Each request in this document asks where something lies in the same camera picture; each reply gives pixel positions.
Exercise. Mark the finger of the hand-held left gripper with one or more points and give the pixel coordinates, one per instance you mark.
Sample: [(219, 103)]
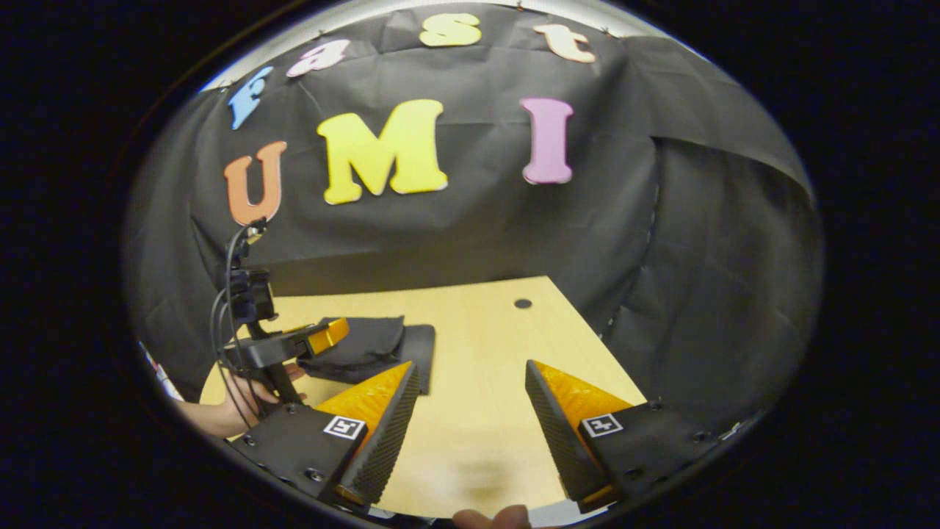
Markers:
[(327, 336)]

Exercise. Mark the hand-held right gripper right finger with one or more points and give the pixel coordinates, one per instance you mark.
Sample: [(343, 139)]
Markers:
[(554, 433)]

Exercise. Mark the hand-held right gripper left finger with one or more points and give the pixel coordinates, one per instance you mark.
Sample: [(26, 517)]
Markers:
[(382, 448)]

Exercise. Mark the black backdrop cloth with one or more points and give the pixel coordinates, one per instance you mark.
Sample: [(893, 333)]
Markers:
[(698, 257)]

